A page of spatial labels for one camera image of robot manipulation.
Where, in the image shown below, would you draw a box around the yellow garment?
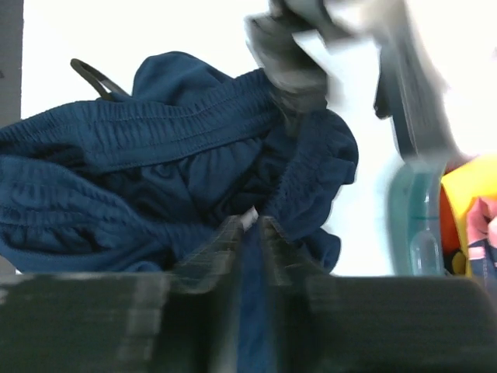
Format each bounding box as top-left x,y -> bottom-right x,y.
440,155 -> 496,280

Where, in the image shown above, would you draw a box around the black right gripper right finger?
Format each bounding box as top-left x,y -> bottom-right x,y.
261,217 -> 496,372

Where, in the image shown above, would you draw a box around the pink patterned garment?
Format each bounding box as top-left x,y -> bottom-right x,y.
466,197 -> 496,267

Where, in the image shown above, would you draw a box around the teal laundry basket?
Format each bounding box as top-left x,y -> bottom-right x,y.
386,162 -> 445,276

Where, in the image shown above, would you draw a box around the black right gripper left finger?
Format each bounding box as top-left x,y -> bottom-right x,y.
1,217 -> 243,372

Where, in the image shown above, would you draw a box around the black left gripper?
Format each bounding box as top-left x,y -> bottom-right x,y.
245,1 -> 464,162

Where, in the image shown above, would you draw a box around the navy blue shorts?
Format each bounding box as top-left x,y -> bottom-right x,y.
1,52 -> 358,372

